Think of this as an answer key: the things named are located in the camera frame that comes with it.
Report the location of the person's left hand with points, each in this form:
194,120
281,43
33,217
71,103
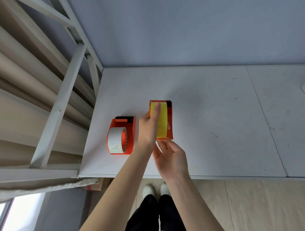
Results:
146,129

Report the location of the person's right hand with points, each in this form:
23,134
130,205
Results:
171,159

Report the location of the person's left thumb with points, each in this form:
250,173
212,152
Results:
156,114

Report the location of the person's right thumb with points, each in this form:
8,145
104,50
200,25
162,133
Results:
175,145

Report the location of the yellow tape roll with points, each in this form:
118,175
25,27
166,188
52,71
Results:
163,121

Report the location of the orange tape dispenser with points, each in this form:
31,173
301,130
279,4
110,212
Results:
170,114
131,133

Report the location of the person's left forearm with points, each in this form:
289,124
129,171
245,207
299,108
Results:
119,190

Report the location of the person's right forearm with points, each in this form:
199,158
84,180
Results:
190,204

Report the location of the white shoe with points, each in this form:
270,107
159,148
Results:
148,191
165,189

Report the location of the white tape roll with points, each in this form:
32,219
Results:
115,140

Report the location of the black trousers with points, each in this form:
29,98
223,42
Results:
147,214

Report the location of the brown cardboard piece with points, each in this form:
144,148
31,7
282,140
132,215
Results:
96,185

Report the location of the white quilted fabric edge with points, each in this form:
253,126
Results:
47,188

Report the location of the beige curtain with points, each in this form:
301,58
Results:
23,95

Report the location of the window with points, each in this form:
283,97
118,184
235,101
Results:
21,211

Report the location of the white metal frame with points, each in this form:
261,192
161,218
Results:
59,107

